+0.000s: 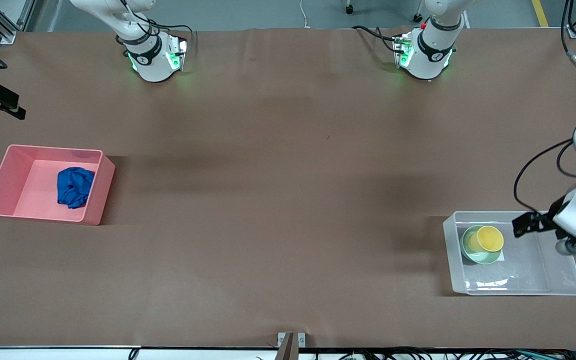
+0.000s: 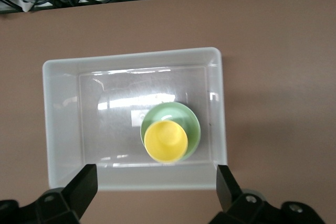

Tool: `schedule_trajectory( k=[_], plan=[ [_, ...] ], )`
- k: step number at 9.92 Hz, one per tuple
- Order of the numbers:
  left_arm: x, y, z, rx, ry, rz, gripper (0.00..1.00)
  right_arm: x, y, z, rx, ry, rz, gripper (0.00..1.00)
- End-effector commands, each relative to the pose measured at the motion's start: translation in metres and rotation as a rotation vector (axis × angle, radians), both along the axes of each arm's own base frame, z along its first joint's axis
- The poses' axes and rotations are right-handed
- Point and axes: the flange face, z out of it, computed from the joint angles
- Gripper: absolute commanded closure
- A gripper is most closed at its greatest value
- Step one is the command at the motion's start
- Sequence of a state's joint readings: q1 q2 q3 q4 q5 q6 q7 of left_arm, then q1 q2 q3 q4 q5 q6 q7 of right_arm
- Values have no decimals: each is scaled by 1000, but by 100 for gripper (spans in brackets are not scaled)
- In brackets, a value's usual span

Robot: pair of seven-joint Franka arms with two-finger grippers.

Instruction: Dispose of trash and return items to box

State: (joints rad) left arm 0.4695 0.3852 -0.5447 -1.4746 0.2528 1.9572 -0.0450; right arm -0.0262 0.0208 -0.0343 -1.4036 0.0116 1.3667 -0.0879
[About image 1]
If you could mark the blue cloth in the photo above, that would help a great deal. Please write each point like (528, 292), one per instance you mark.
(74, 187)

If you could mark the grey metal table bracket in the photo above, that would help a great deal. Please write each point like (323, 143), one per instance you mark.
(290, 345)

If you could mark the yellow plastic cup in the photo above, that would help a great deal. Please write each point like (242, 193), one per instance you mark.
(488, 239)

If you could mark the pink plastic box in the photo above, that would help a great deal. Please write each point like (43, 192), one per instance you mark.
(33, 165)

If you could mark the light green bowl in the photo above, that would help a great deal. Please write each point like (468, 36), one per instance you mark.
(483, 257)

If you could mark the black chair caster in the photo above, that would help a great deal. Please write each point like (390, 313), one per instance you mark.
(418, 17)
(349, 7)

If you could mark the clear plastic box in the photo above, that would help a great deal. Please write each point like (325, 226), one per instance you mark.
(523, 270)

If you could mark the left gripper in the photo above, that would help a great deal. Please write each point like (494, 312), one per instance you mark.
(551, 219)

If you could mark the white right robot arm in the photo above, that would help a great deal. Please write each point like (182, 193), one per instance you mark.
(153, 65)

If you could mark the white square label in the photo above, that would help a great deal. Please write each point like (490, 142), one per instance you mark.
(502, 256)

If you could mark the brown table cover sheet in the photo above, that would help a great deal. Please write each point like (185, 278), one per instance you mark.
(278, 150)

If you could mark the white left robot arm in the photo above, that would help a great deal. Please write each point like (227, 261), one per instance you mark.
(430, 55)

